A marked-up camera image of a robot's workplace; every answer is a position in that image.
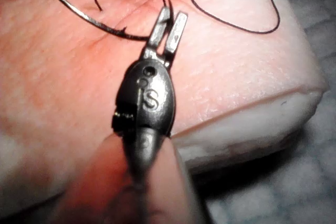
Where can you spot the left arm needle driver jaw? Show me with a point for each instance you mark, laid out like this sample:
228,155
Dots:
157,32
177,35

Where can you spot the left arm needle driver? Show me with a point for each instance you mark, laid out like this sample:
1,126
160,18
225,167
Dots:
155,95

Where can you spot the black thread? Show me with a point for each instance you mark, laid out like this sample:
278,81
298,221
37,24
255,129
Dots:
263,33

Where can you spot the dark left arm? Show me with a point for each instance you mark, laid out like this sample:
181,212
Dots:
168,187

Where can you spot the tissue pad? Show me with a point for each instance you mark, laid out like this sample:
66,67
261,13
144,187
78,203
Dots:
236,64

